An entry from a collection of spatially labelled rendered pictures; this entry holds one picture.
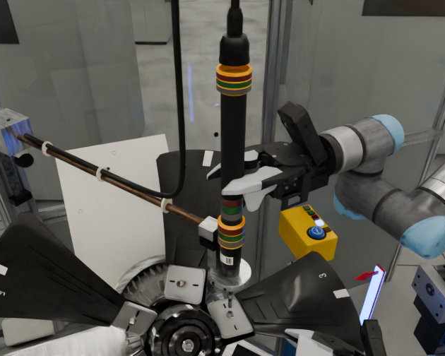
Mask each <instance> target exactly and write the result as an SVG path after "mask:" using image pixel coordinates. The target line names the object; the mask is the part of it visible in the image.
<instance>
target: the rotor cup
mask: <svg viewBox="0 0 445 356"><path fill-rule="evenodd" d="M186 304H189V305H190V306H191V307H192V308H193V309H189V308H188V307H187V306H186ZM148 307H150V308H153V309H156V310H158V311H159V313H158V315H157V317H156V319H155V320H154V322H152V324H151V325H150V327H149V328H148V330H147V331H146V332H145V333H144V334H143V335H142V336H140V340H141V345H142V348H143V350H144V352H145V354H146V355H147V356H220V354H221V351H222V336H221V332H220V329H219V327H218V325H217V323H216V322H215V320H214V319H213V318H212V317H211V316H210V315H209V314H208V312H207V309H206V307H207V305H206V303H205V304H204V305H203V304H191V303H187V302H180V301H177V300H173V299H167V298H166V297H165V295H164V294H163V295H160V296H159V297H157V298H156V299H155V300H153V301H152V302H151V303H150V305H149V306H148ZM153 327H154V328H155V330H156V332H155V335H153V332H152V329H153ZM187 339H190V340H192V341H193V342H194V349H193V350H192V351H191V352H184V351H183V349H182V344H183V342H184V341H185V340H187Z"/></svg>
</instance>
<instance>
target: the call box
mask: <svg viewBox="0 0 445 356"><path fill-rule="evenodd" d="M308 206H309V207H310V208H311V210H313V211H314V212H315V210H314V209H313V208H312V207H311V206H310V205H308ZM315 215H317V216H318V217H319V219H320V220H322V219H321V218H320V216H319V215H318V214H317V213H316V212H315ZM322 222H323V223H324V224H323V225H320V226H319V227H320V228H322V229H323V227H328V225H327V224H326V223H325V222H324V221H323V220H322ZM315 226H318V225H317V224H316V220H313V219H312V218H311V215H309V214H308V213H307V210H305V209H303V206H300V207H296V208H291V209H288V210H284V211H281V212H280V223H279V230H278V233H279V235H280V236H281V237H282V238H283V240H284V241H285V243H286V245H288V247H289V248H290V250H291V251H292V253H293V254H294V255H295V257H296V258H297V260H298V259H300V258H302V257H303V256H305V255H306V254H308V253H309V252H311V251H316V252H319V253H320V255H322V256H323V257H324V258H325V259H326V260H327V261H330V260H332V259H333V257H334V254H335V250H336V244H337V241H338V237H337V235H336V234H335V233H334V232H333V231H332V230H331V232H327V233H326V232H325V231H324V235H323V237H321V238H315V237H312V236H311V235H310V234H309V230H310V228H311V227H315Z"/></svg>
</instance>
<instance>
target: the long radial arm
mask: <svg viewBox="0 0 445 356"><path fill-rule="evenodd" d="M126 337H127V333H124V331H123V330H121V329H118V328H115V327H113V326H112V325H111V326H110V327H109V328H108V327H103V326H94V325H88V324H77V323H72V324H67V325H65V326H64V329H63V330H60V331H58V332H57V333H56V334H54V335H50V336H46V337H44V338H39V339H36V340H32V341H29V342H26V343H22V344H20V345H15V346H13V347H7V345H6V344H5V343H2V344H0V356H126V355H128V354H129V353H130V351H131V346H130V347H127V345H128V344H129V340H125V338H126Z"/></svg>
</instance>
